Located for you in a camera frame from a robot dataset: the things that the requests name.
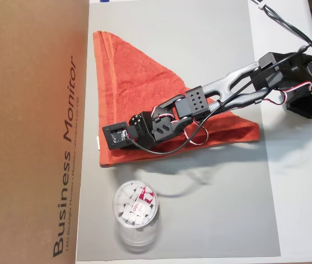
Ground brown cardboard monitor box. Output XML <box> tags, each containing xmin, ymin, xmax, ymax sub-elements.
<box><xmin>0</xmin><ymin>0</ymin><xmax>91</xmax><ymax>264</ymax></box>

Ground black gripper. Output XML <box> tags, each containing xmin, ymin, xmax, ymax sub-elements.
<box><xmin>128</xmin><ymin>111</ymin><xmax>157</xmax><ymax>151</ymax></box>

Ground red white paper card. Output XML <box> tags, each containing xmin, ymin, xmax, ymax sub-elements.
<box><xmin>133</xmin><ymin>186</ymin><xmax>156</xmax><ymax>218</ymax></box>

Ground orange terry towel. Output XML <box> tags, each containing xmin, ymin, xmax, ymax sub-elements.
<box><xmin>92</xmin><ymin>30</ymin><xmax>261</xmax><ymax>168</ymax></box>

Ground red white servo wire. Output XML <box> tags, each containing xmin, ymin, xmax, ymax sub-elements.
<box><xmin>182</xmin><ymin>119</ymin><xmax>209</xmax><ymax>146</ymax></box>
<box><xmin>264</xmin><ymin>79</ymin><xmax>312</xmax><ymax>106</ymax></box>

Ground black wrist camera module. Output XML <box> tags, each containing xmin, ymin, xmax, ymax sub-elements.
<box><xmin>102</xmin><ymin>122</ymin><xmax>131</xmax><ymax>151</ymax></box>

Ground grey table mat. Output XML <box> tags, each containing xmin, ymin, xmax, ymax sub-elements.
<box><xmin>76</xmin><ymin>0</ymin><xmax>282</xmax><ymax>262</ymax></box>

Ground clear plastic jar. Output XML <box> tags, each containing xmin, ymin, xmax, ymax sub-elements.
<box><xmin>112</xmin><ymin>180</ymin><xmax>161</xmax><ymax>252</ymax></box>

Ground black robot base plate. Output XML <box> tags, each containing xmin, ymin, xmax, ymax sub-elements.
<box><xmin>286</xmin><ymin>96</ymin><xmax>312</xmax><ymax>119</ymax></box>

